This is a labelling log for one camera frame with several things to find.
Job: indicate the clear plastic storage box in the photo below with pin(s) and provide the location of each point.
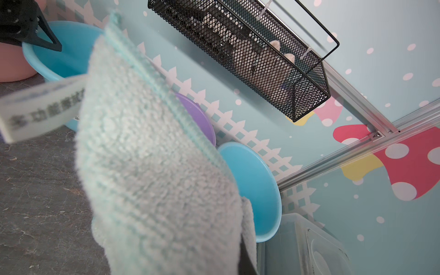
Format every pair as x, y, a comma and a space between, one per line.
301, 248

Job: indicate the light green cloth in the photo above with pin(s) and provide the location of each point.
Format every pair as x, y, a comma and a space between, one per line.
164, 201

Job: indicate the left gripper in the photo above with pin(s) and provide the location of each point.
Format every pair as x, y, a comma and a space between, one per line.
24, 22

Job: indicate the pink bucket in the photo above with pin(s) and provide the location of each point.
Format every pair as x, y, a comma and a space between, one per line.
14, 66

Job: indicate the purple bucket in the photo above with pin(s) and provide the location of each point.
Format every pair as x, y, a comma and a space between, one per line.
199, 116

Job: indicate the black wire wall basket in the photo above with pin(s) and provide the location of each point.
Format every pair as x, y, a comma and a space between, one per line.
307, 84

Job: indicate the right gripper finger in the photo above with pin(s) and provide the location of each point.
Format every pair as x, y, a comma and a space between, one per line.
245, 266

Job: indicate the teal bucket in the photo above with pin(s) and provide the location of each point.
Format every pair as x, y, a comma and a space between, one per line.
77, 43
255, 182

